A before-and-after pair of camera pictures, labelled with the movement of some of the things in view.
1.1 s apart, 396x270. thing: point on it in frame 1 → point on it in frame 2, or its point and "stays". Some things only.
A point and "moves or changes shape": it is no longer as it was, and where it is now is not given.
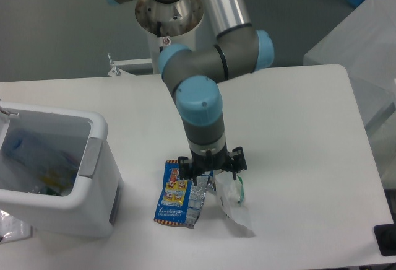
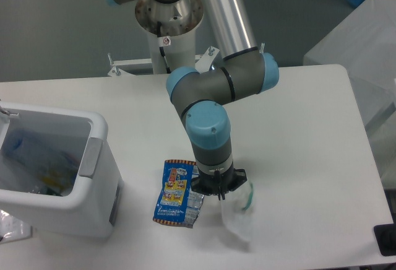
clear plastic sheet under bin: x=12 y=229 stays
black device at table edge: x=385 y=236 stays
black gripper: x=237 y=161 → x=218 y=185
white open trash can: x=57 y=166 stays
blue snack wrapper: x=180 y=201 stays
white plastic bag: x=231 y=192 moves or changes shape
